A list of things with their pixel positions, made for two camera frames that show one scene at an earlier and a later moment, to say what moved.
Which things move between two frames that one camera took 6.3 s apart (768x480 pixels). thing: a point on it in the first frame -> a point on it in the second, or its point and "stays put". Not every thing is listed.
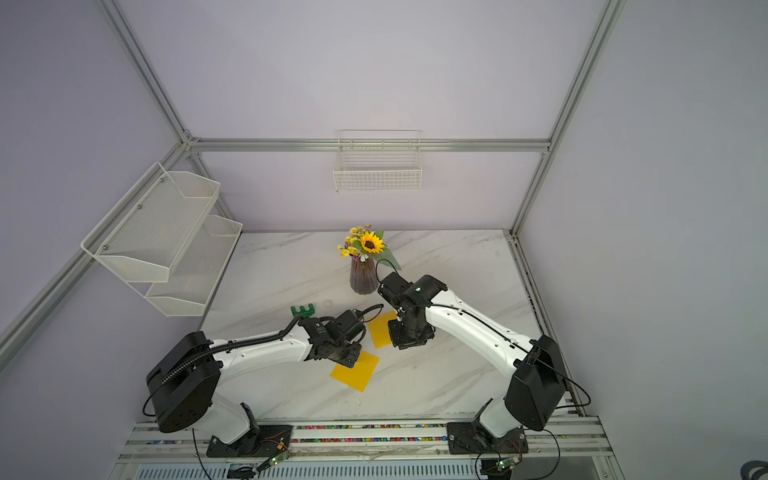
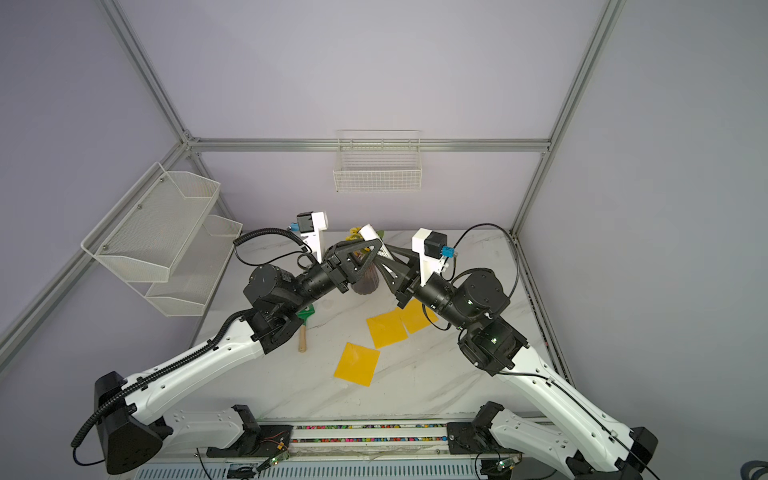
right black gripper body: x=408 y=333 -> x=411 y=289
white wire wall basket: x=378 y=160 stays put
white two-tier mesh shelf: x=165 y=238 stays put
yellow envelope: x=380 y=329 stays put
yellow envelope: x=360 y=375 stays put
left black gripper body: x=347 y=353 -> x=335 y=275
